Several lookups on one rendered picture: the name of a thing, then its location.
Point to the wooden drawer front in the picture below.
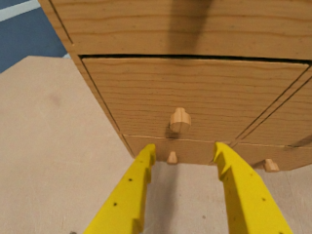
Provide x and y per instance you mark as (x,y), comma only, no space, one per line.
(265,23)
(174,150)
(223,95)
(291,122)
(265,156)

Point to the brown chest of drawers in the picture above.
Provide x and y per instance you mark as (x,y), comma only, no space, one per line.
(77,52)

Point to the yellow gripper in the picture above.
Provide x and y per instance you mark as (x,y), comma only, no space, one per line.
(250,207)

